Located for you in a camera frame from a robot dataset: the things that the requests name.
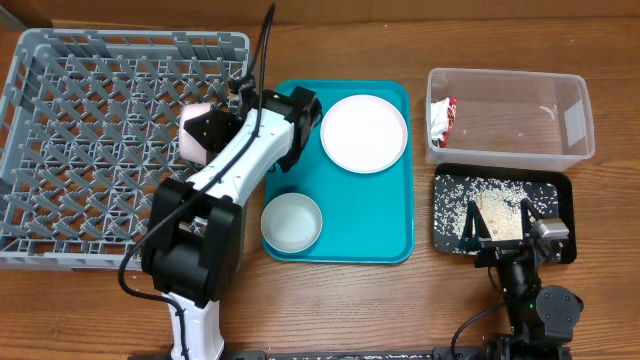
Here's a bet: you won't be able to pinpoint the clear plastic bin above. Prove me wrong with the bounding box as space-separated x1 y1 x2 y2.
424 68 596 172

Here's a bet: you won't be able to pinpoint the black waste tray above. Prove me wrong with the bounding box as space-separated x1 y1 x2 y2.
432 163 577 264

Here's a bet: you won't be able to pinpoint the red snack wrapper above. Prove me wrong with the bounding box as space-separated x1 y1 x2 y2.
429 97 457 148

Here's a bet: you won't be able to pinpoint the spilled rice grains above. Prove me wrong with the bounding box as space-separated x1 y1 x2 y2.
433 174 559 254

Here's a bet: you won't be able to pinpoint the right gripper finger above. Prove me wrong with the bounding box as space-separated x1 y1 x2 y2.
460 201 492 243
520 198 545 239

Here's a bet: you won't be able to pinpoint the teal serving tray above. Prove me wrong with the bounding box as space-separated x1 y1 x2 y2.
260 79 416 265

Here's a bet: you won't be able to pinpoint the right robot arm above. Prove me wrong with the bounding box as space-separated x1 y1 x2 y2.
450 198 584 360

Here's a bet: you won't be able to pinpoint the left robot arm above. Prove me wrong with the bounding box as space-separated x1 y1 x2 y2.
141 86 322 359

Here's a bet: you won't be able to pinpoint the grey plastic dish rack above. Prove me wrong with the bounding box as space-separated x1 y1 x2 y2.
1 29 251 271

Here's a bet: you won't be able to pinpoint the large white plate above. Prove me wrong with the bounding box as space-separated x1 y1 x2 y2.
320 94 409 174

